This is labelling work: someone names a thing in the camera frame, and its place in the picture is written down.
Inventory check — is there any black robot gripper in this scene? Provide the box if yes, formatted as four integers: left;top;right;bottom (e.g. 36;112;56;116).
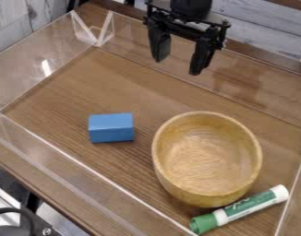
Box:
144;0;230;76

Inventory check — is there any black metal base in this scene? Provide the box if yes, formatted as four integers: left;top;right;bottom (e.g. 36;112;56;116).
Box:
18;214;62;236

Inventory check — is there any clear acrylic tray wall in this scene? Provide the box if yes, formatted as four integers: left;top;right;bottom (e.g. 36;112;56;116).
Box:
0;5;301;236

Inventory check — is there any green white marker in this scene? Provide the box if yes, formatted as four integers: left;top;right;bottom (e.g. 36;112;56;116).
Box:
190;184;290;235

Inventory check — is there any black cable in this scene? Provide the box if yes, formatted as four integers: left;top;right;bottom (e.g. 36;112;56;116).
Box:
0;207;37;236

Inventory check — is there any brown wooden bowl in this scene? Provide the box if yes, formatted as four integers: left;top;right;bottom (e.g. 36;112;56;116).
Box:
151;111;262;207

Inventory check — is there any blue rectangular block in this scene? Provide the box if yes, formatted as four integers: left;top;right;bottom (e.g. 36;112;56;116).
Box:
87;112;135;143

